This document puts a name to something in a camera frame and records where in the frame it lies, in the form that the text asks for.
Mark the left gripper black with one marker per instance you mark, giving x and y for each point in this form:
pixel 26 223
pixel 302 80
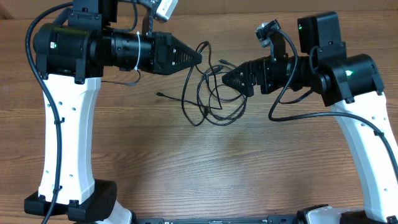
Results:
pixel 161 45

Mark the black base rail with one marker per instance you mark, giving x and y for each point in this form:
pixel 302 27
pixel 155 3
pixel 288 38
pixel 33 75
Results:
pixel 217 220

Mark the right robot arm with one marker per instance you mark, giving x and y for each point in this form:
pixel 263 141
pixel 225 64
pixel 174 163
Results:
pixel 351 88

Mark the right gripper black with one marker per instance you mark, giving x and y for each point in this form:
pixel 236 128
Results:
pixel 263 71

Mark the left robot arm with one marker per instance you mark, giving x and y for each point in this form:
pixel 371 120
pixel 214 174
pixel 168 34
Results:
pixel 68 57

